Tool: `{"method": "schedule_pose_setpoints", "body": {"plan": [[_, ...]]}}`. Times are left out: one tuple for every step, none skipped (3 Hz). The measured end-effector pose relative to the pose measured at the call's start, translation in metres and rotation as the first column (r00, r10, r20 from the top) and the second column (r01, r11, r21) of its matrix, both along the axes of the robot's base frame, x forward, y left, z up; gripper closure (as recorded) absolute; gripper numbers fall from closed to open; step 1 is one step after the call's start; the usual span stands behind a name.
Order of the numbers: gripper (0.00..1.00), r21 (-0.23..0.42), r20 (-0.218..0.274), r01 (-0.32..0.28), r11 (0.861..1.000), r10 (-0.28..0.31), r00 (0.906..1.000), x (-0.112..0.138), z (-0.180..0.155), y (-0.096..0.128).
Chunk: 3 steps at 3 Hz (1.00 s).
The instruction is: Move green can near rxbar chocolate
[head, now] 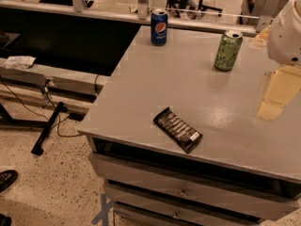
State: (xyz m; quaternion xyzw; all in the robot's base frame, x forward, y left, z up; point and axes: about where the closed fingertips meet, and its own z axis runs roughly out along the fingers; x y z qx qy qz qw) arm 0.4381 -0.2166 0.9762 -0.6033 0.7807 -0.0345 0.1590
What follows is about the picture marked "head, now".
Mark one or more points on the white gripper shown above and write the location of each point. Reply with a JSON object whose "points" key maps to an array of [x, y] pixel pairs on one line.
{"points": [[286, 38]]}

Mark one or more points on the grey side bench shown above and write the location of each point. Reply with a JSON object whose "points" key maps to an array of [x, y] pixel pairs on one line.
{"points": [[72, 83]]}

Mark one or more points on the black shoe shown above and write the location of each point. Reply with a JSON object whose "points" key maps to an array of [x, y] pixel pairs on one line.
{"points": [[7, 178]]}

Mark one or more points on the upper grey drawer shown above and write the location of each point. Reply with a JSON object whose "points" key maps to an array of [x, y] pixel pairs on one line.
{"points": [[234, 198]]}

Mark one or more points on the black rxbar chocolate wrapper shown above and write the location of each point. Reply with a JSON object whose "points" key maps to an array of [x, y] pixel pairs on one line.
{"points": [[186, 136]]}

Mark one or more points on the white crumpled cloth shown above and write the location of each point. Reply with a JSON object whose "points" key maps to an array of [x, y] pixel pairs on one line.
{"points": [[19, 62]]}

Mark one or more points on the grey metal rail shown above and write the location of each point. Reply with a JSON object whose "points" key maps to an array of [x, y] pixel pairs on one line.
{"points": [[197, 25]]}

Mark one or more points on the grey drawer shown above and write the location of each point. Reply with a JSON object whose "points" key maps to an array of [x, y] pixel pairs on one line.
{"points": [[234, 198], [154, 210]]}

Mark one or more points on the lower grey drawer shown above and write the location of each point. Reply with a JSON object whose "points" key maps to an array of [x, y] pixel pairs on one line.
{"points": [[154, 210]]}

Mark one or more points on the black table leg bar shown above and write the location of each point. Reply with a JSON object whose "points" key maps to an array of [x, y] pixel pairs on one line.
{"points": [[37, 149]]}

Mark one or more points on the grey drawer cabinet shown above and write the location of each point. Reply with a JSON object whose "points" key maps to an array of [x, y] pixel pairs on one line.
{"points": [[236, 149]]}

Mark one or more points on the green soda can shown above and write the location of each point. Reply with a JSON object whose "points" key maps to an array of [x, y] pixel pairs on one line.
{"points": [[228, 50]]}

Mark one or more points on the blue pepsi can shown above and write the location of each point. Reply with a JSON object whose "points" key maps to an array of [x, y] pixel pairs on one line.
{"points": [[158, 27]]}

